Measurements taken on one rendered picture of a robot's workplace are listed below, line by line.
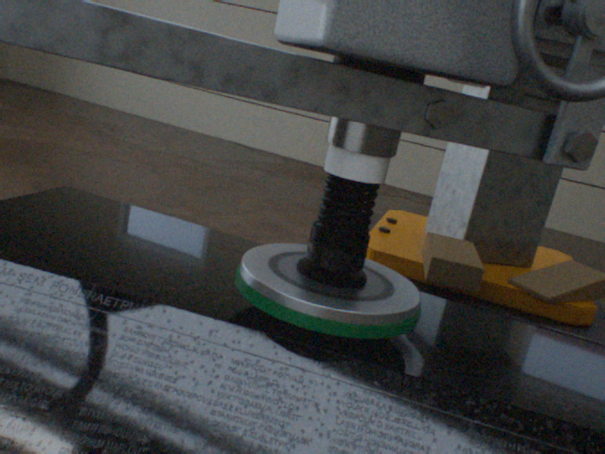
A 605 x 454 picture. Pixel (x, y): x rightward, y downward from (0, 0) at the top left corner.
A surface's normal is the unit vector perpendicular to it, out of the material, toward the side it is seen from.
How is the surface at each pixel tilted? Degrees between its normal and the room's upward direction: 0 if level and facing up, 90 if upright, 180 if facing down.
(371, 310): 0
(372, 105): 90
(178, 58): 90
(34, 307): 45
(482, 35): 90
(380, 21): 90
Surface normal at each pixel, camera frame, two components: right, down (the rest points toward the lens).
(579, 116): 0.22, 0.30
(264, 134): -0.39, 0.17
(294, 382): -0.01, -0.52
